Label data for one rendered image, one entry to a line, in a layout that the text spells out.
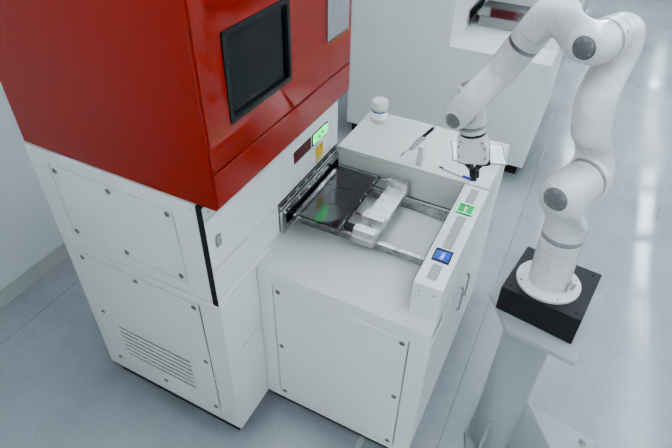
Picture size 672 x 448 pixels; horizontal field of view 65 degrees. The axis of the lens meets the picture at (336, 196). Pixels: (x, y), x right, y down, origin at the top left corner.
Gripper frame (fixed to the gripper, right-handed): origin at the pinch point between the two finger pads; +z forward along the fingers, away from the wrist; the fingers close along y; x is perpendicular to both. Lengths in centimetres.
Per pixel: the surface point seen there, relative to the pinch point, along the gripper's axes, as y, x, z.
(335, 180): -55, 1, 10
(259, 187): -57, -40, -12
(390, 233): -29.4, -8.6, 24.0
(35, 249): -222, -38, 50
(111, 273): -112, -66, 15
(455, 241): -2.0, -17.3, 15.5
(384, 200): -35.0, 1.2, 16.7
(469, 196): -4.6, 8.8, 15.3
